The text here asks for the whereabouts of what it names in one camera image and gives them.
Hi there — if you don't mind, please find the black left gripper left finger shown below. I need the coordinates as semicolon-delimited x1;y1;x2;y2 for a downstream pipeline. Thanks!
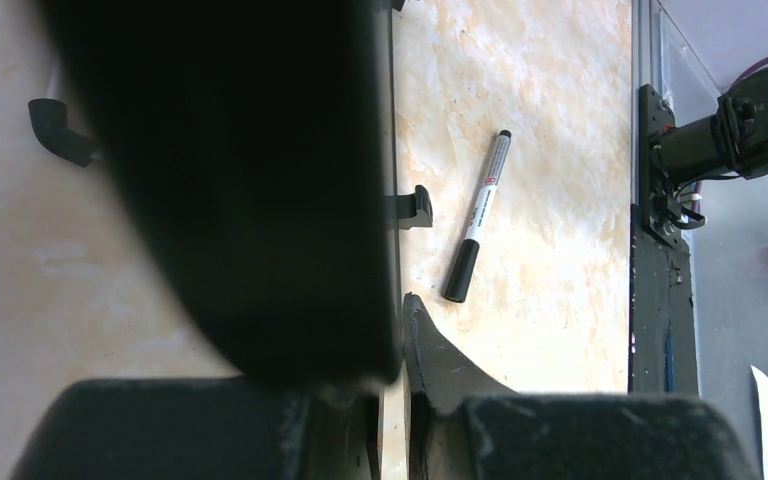
13;1;402;479

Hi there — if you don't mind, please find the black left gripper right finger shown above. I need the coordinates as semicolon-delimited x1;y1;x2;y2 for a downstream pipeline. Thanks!
402;293;758;479

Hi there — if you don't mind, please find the black cap marker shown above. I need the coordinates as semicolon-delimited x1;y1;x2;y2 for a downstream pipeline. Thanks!
442;130;512;303

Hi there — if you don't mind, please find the white whiteboard black frame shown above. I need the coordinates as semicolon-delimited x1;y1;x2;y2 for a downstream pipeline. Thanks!
37;1;403;302

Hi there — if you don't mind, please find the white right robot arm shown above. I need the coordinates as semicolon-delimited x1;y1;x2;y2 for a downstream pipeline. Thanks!
643;67;768;188

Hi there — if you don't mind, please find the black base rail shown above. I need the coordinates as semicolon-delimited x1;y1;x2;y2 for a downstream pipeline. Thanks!
628;84;699;397

